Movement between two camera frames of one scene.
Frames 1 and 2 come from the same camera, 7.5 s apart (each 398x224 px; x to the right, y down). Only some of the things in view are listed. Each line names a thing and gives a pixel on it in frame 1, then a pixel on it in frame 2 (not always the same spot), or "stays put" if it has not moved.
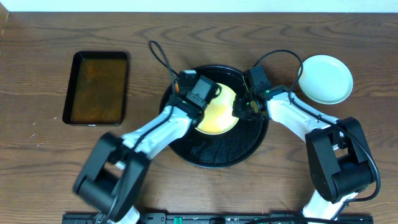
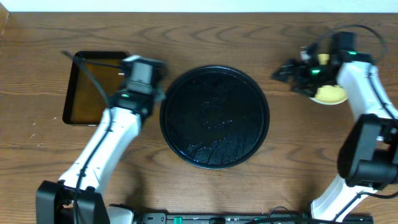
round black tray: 232,148 stays put
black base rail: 220,218 stays put
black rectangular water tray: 97,88 stays put
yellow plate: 218,117 to 328,94
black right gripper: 238,112 to 298,66
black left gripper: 176,100 to 159,98
